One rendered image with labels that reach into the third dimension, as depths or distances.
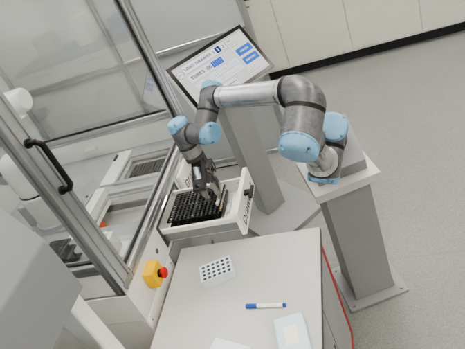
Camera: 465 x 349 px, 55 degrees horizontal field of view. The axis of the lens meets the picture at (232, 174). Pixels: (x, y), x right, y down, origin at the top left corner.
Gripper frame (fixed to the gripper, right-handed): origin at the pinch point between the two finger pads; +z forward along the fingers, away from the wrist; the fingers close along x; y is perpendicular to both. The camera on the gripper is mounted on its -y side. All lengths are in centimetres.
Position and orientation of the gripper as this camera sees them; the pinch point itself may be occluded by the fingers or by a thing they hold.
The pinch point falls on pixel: (214, 199)
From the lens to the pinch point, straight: 174.4
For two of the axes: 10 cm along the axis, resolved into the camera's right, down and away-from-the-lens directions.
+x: -9.2, 2.1, 3.3
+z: 3.7, 7.6, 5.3
